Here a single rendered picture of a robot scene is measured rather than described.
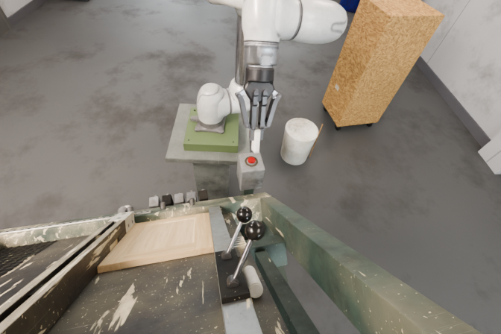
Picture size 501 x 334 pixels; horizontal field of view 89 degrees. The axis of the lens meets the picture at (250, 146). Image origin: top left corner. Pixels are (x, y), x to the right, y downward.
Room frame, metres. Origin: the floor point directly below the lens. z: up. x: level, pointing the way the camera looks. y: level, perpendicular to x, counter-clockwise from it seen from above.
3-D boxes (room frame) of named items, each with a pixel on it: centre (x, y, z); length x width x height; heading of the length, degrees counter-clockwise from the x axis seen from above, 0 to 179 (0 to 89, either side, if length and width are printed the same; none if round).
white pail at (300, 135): (1.66, -0.45, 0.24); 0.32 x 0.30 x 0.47; 96
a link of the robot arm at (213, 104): (1.16, 0.26, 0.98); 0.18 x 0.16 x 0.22; 114
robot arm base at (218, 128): (1.15, 0.29, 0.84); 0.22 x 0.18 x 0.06; 92
